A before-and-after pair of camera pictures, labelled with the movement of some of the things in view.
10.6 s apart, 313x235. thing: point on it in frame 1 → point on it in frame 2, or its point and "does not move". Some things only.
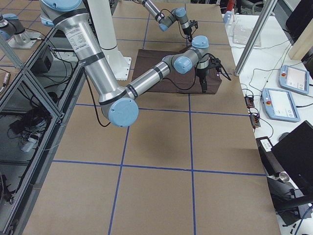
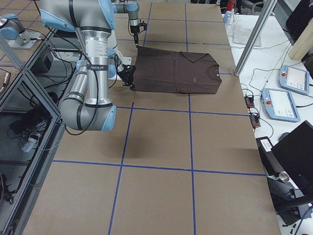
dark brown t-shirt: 175,82 does not move
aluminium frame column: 256,37 does not move
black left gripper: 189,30 → 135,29
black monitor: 295,152 does not move
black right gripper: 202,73 → 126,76
